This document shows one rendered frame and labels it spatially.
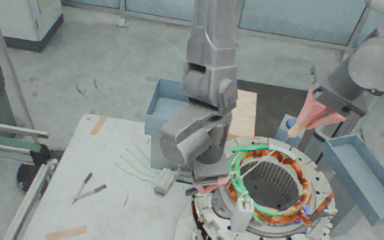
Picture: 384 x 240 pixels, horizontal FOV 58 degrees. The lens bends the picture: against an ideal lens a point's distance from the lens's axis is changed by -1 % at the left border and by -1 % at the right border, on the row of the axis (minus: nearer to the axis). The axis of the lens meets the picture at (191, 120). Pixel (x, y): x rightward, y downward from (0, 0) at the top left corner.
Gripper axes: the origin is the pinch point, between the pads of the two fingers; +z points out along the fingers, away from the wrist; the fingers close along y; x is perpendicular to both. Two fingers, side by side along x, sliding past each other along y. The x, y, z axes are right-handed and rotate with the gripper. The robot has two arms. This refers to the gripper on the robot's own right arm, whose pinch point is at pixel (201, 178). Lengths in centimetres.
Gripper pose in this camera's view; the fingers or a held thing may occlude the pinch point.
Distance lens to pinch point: 72.9
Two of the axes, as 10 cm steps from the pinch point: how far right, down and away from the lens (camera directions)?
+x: 9.8, -0.7, 1.9
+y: 1.8, 7.3, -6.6
